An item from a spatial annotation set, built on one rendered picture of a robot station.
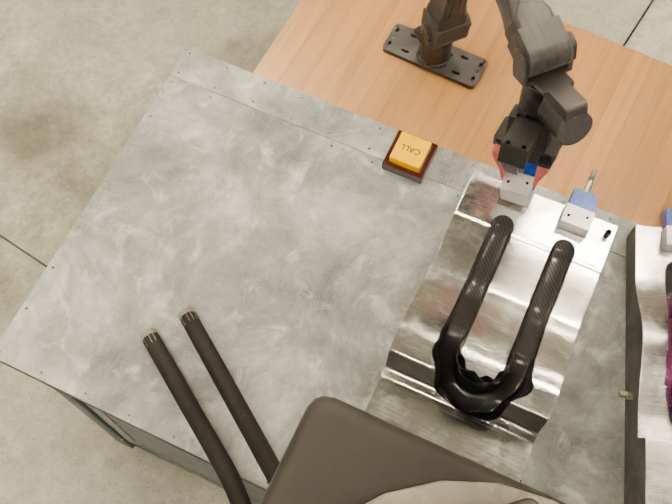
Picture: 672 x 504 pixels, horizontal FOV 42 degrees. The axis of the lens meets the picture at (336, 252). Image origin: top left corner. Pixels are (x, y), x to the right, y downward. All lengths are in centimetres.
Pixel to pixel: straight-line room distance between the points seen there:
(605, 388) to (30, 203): 172
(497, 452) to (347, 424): 119
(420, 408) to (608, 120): 69
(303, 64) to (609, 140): 60
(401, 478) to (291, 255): 134
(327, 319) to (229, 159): 37
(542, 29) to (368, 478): 112
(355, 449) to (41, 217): 241
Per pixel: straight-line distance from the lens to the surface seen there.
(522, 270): 149
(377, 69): 177
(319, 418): 24
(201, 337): 149
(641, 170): 173
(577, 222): 151
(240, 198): 163
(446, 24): 162
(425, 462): 24
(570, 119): 131
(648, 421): 148
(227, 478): 139
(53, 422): 242
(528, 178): 149
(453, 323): 141
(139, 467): 233
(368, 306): 153
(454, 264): 148
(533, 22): 133
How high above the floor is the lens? 224
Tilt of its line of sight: 67 degrees down
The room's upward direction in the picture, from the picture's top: 2 degrees counter-clockwise
